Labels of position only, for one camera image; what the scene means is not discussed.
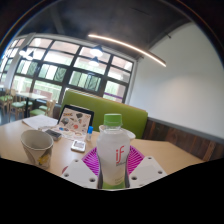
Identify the long linear ceiling light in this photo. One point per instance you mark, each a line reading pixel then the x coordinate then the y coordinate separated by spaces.
pixel 130 46

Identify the colourful printed sheet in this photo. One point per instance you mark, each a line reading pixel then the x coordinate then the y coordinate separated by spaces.
pixel 71 133

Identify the light wooden dining table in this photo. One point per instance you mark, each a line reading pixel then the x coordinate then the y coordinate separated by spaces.
pixel 30 96

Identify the group of green-seated chairs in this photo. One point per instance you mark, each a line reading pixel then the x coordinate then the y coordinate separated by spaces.
pixel 16 105

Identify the flat round red coaster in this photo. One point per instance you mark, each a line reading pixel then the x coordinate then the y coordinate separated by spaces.
pixel 64 169

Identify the group of pendant lamps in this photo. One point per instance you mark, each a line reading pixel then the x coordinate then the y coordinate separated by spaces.
pixel 96 52

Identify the white paper sheet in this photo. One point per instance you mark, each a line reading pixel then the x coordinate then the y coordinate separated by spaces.
pixel 40 121

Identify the small dark wallet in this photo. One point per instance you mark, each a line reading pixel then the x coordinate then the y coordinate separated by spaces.
pixel 53 134

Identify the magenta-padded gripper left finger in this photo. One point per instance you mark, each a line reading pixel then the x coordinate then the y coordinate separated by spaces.
pixel 78 171

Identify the green upholstered bench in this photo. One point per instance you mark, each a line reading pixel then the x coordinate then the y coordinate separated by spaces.
pixel 100 106

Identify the white paper cup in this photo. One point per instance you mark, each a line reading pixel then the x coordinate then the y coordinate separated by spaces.
pixel 36 148

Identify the small blue-capped bottle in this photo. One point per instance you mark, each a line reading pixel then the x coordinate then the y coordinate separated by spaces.
pixel 89 134

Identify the clear green-capped drink bottle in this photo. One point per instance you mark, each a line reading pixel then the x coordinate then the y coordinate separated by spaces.
pixel 113 156

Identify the large black-framed window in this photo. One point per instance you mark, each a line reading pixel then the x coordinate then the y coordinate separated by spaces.
pixel 63 56

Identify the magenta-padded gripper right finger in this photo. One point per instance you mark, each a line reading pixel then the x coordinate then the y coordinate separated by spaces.
pixel 148 170

